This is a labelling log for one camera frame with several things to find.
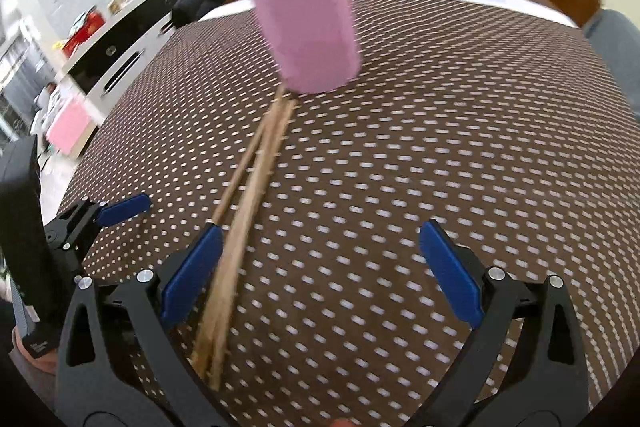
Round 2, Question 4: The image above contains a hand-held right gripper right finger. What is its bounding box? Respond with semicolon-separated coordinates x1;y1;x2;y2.
417;219;588;427

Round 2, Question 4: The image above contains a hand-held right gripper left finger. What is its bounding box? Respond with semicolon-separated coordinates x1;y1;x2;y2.
54;223;226;427

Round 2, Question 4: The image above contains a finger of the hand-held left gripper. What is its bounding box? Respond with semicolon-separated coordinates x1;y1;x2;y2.
44;194;152;258

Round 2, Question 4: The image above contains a pile of wooden chopsticks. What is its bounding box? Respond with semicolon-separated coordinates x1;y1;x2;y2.
190;87;298;392

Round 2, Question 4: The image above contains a pink cup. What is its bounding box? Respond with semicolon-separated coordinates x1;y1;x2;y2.
243;0;362;95

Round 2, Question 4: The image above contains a person's left hand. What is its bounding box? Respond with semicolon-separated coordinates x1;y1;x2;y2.
10;324;60;375

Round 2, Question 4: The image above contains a pink box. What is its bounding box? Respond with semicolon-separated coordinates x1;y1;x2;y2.
47;99;93;155

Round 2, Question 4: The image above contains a brown polka-dot tablecloth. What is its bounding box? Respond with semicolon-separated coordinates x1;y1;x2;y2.
50;0;640;427

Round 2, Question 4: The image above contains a black and white cabinet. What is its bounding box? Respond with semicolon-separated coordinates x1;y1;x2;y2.
0;0;193;158

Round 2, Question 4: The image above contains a red gift box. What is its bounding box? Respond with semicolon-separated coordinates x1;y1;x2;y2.
62;7;107;58

